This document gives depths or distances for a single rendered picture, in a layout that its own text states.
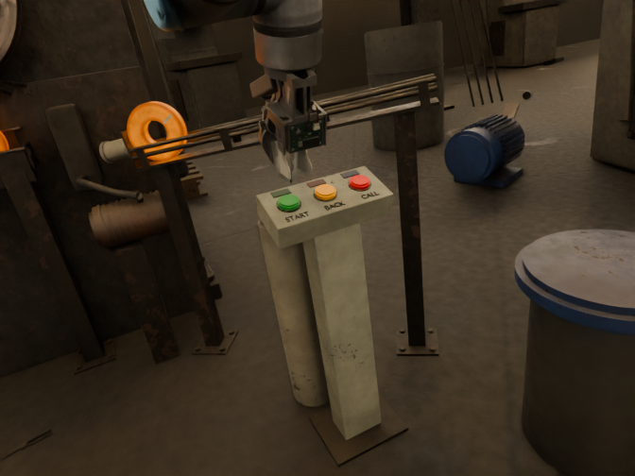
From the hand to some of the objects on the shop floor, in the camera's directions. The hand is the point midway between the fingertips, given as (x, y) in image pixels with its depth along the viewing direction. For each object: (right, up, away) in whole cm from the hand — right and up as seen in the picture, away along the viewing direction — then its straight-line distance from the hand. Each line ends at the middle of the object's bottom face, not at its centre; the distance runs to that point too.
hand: (288, 174), depth 75 cm
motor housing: (-42, -48, +70) cm, 95 cm away
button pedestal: (+15, -57, +31) cm, 67 cm away
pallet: (-142, +15, +244) cm, 283 cm away
